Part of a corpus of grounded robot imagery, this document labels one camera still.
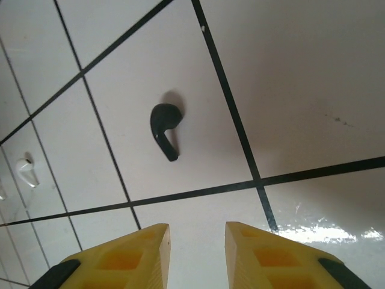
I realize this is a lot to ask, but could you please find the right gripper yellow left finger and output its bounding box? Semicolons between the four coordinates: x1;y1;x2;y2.
28;222;171;289

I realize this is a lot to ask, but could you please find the white wireless earbud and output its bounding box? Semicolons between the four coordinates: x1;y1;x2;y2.
15;158;40;188

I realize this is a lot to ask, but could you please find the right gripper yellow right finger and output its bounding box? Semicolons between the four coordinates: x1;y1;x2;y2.
225;221;372;289

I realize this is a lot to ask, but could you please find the black wireless earbud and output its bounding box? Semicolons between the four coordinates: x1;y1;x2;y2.
149;102;183;163

